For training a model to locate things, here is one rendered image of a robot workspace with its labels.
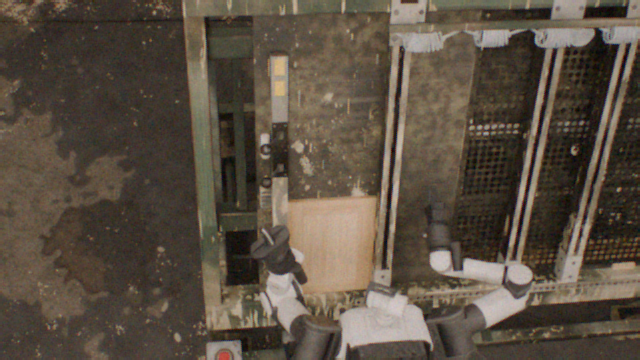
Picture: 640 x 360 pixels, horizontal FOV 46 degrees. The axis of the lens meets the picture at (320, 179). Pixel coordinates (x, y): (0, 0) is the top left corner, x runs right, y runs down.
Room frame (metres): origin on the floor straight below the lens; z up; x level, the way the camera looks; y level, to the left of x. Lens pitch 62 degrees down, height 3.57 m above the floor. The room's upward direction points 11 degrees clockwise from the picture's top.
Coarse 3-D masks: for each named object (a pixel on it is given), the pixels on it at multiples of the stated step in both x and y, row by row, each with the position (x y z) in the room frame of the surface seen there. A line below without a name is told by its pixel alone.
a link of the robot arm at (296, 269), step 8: (296, 256) 0.87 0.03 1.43; (296, 264) 0.83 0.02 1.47; (272, 272) 0.79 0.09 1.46; (280, 272) 0.79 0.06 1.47; (288, 272) 0.80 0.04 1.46; (296, 272) 0.81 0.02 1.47; (304, 272) 0.82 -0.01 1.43; (288, 280) 0.80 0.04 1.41; (296, 280) 0.81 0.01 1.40; (304, 280) 0.81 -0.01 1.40
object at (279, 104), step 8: (272, 56) 1.37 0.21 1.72; (280, 56) 1.38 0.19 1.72; (272, 64) 1.36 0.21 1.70; (272, 72) 1.34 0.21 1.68; (272, 80) 1.33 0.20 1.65; (280, 80) 1.34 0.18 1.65; (272, 88) 1.32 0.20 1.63; (272, 96) 1.30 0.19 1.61; (280, 96) 1.31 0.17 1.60; (272, 104) 1.29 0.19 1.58; (280, 104) 1.30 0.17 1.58; (272, 112) 1.28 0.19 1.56; (280, 112) 1.28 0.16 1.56; (272, 120) 1.26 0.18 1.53; (280, 120) 1.27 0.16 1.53; (272, 184) 1.15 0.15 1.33; (280, 184) 1.15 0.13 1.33; (272, 192) 1.13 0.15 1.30; (280, 192) 1.14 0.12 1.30; (272, 200) 1.12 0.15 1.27; (280, 200) 1.12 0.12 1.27; (272, 208) 1.10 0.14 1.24; (280, 208) 1.11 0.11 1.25; (272, 216) 1.09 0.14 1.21; (280, 216) 1.09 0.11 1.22; (272, 224) 1.07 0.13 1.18; (280, 224) 1.07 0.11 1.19
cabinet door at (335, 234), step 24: (288, 216) 1.11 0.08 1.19; (312, 216) 1.13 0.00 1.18; (336, 216) 1.15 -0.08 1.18; (360, 216) 1.17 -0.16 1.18; (312, 240) 1.08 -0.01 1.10; (336, 240) 1.10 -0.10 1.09; (360, 240) 1.12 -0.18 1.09; (312, 264) 1.03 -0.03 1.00; (336, 264) 1.05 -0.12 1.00; (360, 264) 1.07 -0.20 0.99; (312, 288) 0.97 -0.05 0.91; (336, 288) 0.99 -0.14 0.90; (360, 288) 1.01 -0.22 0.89
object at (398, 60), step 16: (400, 16) 1.48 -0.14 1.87; (416, 16) 1.49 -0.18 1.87; (400, 32) 1.46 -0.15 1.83; (416, 32) 1.38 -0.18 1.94; (432, 32) 1.39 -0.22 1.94; (400, 48) 1.46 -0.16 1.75; (416, 48) 1.37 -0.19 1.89; (400, 64) 1.46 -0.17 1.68; (400, 80) 1.42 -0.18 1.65; (384, 96) 1.41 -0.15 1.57; (400, 96) 1.39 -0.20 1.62; (384, 112) 1.37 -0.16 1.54; (400, 112) 1.36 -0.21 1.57; (384, 128) 1.34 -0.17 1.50; (400, 128) 1.33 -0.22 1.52; (384, 144) 1.30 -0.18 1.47; (400, 144) 1.31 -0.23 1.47; (384, 160) 1.26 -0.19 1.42; (400, 160) 1.28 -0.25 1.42; (384, 176) 1.23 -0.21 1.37; (384, 192) 1.21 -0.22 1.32; (384, 208) 1.17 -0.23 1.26; (384, 224) 1.15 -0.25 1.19; (384, 240) 1.12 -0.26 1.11; (384, 256) 1.09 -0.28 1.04; (384, 272) 1.04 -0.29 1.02
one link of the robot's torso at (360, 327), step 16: (352, 320) 0.74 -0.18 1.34; (368, 320) 0.75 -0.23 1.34; (400, 320) 0.77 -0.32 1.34; (416, 320) 0.77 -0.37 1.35; (352, 336) 0.68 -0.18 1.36; (368, 336) 0.69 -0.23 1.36; (384, 336) 0.70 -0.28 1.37; (400, 336) 0.71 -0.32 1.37; (416, 336) 0.72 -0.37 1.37; (432, 336) 0.74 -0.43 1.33; (336, 352) 0.64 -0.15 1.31; (352, 352) 0.64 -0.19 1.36; (368, 352) 0.64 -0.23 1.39; (384, 352) 0.64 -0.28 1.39; (400, 352) 0.65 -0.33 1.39; (416, 352) 0.66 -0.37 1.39; (432, 352) 0.68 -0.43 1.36
